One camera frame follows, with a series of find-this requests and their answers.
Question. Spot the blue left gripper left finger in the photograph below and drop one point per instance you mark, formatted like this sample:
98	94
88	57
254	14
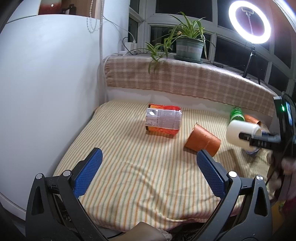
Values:
54	211

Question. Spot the black light tripod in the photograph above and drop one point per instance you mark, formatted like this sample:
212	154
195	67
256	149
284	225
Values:
252	58

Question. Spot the orange paper cup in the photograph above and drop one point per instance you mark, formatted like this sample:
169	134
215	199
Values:
201	139
251	119

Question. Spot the striped yellow mattress cover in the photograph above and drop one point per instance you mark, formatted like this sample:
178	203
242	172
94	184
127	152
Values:
151	177

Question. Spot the green plant pot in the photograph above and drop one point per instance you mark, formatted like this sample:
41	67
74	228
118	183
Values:
189	50

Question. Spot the white power adapter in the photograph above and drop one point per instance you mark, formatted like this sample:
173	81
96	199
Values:
131	47

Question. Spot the green label plastic bottle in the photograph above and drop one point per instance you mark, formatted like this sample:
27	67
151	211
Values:
236	114

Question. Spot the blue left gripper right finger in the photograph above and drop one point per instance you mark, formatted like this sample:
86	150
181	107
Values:
244	210

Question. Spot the ring light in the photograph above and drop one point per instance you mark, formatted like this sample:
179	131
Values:
250	22

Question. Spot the red label plastic bottle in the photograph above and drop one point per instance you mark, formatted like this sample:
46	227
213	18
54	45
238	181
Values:
163	118

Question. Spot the brown plaid cloth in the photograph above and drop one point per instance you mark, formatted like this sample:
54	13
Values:
188	79

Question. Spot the spider plant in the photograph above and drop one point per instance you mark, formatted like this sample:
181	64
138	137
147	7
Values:
185	28

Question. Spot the right gloved hand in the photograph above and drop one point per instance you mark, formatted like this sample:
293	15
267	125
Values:
275	182

